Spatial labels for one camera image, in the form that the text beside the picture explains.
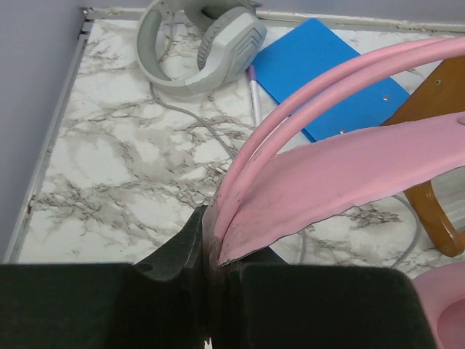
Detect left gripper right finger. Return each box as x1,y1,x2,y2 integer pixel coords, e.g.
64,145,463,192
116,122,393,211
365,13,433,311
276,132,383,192
217,248,436,348

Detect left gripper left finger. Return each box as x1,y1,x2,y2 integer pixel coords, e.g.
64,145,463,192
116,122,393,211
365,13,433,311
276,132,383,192
1,206,207,348

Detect pink grey headphones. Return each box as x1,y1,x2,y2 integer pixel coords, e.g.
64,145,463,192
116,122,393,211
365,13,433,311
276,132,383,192
203,37,464,348

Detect grey white headphones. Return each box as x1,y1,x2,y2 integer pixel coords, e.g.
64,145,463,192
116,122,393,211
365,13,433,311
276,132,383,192
136,0,267,97

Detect white purple pen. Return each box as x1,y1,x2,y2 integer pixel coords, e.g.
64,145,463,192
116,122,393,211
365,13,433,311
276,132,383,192
247,65,262,127

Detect blue notebook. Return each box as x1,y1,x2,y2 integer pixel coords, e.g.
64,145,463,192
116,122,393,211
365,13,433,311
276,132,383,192
251,17,411,143

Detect wooden three-tier rack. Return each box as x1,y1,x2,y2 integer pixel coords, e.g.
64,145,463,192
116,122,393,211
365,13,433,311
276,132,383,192
379,56,465,258

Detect grey headphone cable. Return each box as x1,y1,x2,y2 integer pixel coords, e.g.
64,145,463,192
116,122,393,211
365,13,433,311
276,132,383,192
148,81,424,268

